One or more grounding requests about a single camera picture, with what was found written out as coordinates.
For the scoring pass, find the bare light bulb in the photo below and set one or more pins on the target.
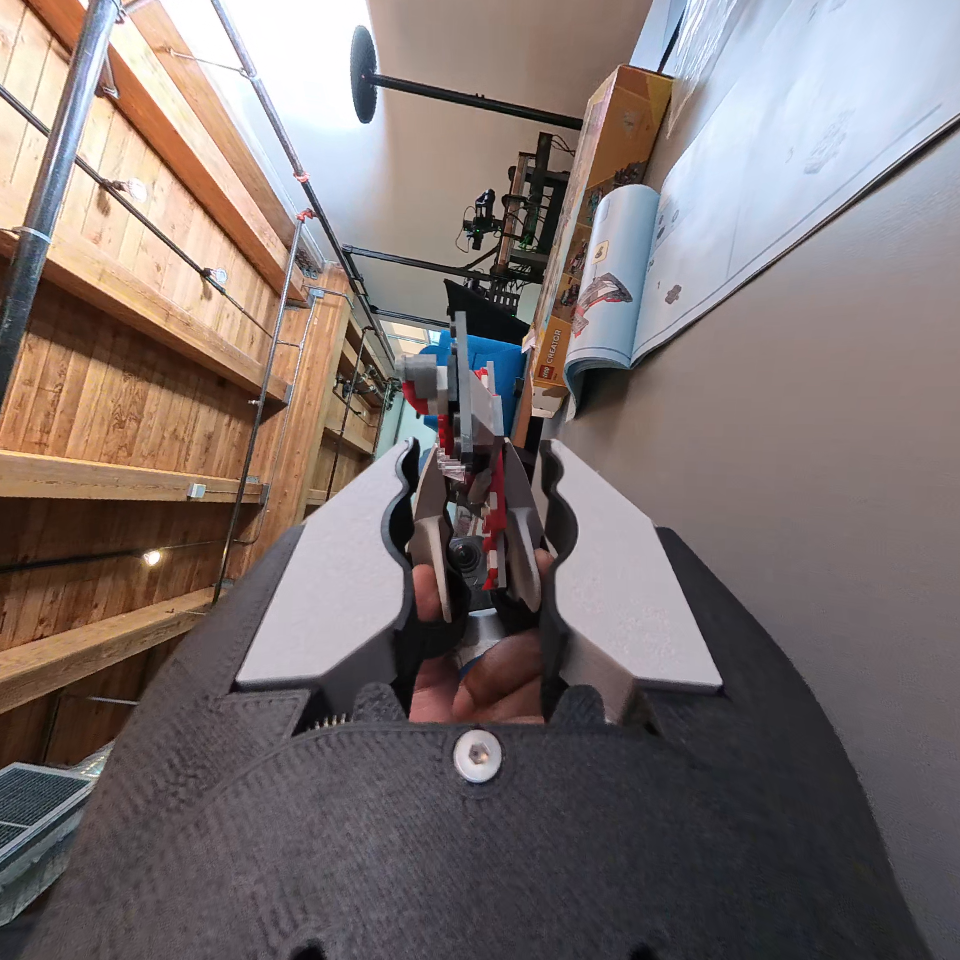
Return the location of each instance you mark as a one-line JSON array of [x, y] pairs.
[[217, 276], [135, 187], [152, 557]]

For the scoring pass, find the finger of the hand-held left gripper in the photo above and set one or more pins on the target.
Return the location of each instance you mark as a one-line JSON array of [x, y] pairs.
[[526, 547], [431, 540]]

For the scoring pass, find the metal vent grille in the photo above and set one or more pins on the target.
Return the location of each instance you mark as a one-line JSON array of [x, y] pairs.
[[37, 825]]

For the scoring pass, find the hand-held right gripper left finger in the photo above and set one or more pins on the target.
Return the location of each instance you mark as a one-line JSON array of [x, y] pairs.
[[330, 592]]

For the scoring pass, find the red and grey toy plane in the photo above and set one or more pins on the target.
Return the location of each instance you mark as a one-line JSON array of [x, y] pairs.
[[472, 405]]

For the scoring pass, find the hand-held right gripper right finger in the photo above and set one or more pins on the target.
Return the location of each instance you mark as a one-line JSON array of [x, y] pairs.
[[630, 600]]

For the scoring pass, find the large grey metal pipe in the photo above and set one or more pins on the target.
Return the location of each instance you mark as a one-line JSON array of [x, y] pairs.
[[56, 150]]

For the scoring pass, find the open instruction booklet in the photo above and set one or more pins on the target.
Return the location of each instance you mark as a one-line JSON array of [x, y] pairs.
[[750, 247]]

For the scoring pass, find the person's left hand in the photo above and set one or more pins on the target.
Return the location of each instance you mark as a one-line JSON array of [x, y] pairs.
[[487, 690]]

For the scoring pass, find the black equipment rack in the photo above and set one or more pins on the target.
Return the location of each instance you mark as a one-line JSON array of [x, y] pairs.
[[525, 195]]

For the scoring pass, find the blue felt tote bag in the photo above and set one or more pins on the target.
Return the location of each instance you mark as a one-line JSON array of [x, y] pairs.
[[506, 375]]

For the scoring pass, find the grey desk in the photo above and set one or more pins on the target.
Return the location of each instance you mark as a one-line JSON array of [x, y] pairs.
[[825, 487]]

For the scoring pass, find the yellow toy set box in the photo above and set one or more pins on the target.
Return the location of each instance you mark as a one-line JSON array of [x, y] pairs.
[[615, 150]]

